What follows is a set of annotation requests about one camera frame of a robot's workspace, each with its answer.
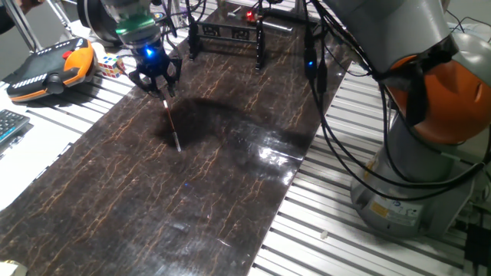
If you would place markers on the black orange teach pendant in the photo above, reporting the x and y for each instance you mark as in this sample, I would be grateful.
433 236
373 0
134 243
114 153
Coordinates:
38 65

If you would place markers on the large white table sheet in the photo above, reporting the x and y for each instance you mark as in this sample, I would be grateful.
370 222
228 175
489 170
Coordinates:
23 172

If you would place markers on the white gold packet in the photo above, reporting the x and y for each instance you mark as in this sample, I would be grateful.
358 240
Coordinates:
11 268

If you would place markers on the small white scrap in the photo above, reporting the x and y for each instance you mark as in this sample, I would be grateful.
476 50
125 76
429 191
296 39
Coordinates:
324 234

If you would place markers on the colourful puzzle cube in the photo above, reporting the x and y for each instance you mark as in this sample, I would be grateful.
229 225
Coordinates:
112 66

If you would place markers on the silver orange robot arm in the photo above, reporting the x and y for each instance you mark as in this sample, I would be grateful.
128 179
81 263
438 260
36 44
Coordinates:
403 30

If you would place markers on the black power box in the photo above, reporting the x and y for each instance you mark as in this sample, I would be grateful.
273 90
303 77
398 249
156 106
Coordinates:
477 245

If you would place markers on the black stand base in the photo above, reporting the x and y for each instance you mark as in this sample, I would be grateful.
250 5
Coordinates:
284 15

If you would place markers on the black pen rack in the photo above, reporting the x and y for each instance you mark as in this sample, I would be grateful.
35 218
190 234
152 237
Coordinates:
260 50

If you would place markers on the person bare hand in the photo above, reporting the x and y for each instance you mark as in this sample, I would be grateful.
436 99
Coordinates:
30 3

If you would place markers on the person dark sleeve arm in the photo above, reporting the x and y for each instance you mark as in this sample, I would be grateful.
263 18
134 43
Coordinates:
5 21

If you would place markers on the thin aluminium frame bar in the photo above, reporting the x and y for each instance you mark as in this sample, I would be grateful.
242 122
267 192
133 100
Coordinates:
61 19

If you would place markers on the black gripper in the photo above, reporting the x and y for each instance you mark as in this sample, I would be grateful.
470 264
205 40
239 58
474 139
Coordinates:
153 57

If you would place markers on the thin dark pen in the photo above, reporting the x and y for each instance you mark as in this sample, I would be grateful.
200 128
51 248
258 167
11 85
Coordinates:
171 122

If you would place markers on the white round object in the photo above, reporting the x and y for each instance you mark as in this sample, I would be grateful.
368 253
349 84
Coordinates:
97 49

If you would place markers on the black computer keyboard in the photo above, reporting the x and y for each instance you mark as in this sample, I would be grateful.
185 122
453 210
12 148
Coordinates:
11 122

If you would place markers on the dark marble pattern mat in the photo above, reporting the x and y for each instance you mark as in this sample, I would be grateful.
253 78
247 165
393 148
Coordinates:
153 211

